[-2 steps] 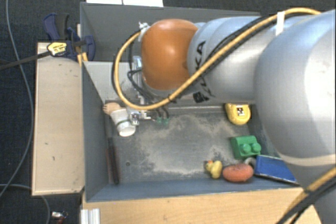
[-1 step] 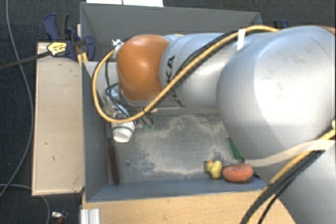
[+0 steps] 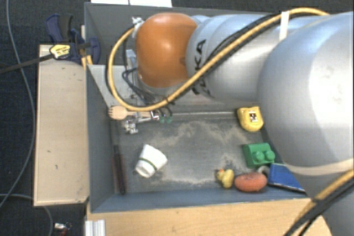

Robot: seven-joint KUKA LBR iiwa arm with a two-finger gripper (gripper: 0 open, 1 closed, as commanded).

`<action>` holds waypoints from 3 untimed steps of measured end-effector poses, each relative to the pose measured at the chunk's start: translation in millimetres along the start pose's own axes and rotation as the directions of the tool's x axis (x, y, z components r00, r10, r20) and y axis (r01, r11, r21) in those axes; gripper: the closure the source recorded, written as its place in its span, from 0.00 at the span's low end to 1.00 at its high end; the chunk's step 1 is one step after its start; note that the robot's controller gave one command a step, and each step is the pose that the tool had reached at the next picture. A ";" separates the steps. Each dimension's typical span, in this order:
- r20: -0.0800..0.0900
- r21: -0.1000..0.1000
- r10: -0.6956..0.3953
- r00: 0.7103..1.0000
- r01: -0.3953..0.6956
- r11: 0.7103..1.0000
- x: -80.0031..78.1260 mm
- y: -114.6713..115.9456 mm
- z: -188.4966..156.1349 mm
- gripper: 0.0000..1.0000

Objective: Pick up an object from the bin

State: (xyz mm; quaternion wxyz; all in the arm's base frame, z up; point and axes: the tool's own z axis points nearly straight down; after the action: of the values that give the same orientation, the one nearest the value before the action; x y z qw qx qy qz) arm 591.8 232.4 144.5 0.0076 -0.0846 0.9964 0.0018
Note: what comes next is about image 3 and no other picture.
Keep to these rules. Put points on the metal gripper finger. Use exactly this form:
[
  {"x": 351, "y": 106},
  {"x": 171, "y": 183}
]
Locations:
[
  {"x": 131, "y": 128},
  {"x": 132, "y": 118}
]

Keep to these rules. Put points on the tan wooden spork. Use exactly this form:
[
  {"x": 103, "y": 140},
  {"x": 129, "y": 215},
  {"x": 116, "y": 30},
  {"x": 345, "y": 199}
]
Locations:
[{"x": 117, "y": 113}]

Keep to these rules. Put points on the white cup with green stripe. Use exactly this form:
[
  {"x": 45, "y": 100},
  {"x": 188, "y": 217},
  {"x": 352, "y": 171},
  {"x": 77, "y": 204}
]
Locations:
[{"x": 150, "y": 160}]

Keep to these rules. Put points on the grey metal bin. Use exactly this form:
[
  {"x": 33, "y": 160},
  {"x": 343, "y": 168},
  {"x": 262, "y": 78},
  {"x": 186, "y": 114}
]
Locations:
[{"x": 193, "y": 141}]

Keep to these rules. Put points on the pale wood flat board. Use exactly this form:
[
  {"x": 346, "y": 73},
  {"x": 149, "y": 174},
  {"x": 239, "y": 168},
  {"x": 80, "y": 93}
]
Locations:
[{"x": 61, "y": 132}]

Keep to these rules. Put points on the yellow rubber duck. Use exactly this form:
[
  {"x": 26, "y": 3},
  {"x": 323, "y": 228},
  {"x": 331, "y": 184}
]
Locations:
[{"x": 226, "y": 178}]

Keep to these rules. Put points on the yellow tape measure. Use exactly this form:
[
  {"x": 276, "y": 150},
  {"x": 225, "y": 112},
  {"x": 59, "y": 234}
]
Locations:
[{"x": 249, "y": 118}]

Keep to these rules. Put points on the green toy brick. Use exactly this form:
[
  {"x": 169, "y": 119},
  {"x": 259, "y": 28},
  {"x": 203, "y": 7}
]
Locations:
[{"x": 257, "y": 154}]

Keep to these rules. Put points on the orange round sponge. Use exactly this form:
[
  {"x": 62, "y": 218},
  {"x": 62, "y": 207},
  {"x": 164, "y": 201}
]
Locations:
[{"x": 250, "y": 182}]

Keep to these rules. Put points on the blue flat box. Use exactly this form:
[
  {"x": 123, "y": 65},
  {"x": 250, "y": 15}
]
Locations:
[{"x": 282, "y": 177}]

